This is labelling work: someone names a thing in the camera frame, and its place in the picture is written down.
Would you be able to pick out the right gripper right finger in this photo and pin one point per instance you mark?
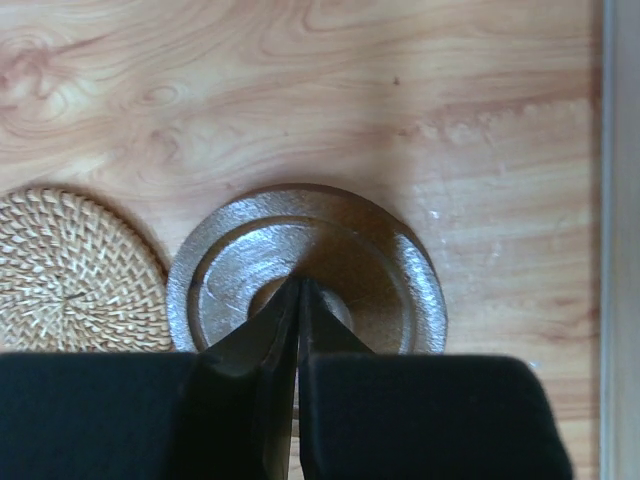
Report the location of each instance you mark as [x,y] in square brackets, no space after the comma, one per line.
[364,415]

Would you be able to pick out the brown wooden coaster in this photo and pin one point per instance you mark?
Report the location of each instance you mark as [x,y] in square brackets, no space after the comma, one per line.
[373,271]

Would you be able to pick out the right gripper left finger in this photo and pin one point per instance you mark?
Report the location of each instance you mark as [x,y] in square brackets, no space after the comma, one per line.
[224,413]

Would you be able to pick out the small woven rattan coaster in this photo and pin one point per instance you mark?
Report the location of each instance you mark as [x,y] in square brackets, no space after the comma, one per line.
[75,277]

